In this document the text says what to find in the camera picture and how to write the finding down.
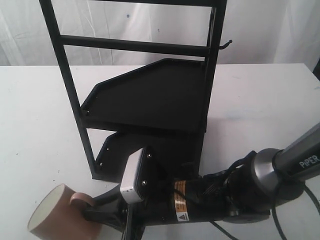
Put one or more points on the white backdrop curtain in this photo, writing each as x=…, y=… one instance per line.
x=260, y=31

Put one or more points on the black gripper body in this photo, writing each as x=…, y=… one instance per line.
x=158, y=200

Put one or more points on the brown ceramic mug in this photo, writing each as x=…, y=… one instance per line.
x=59, y=216

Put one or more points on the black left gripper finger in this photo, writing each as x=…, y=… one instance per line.
x=108, y=197

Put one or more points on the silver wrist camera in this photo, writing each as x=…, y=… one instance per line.
x=138, y=176

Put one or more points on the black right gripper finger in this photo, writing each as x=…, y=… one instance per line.
x=99, y=215

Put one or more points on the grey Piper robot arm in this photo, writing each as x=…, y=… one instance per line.
x=262, y=180

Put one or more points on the black metal shelf rack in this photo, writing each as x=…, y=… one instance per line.
x=163, y=105

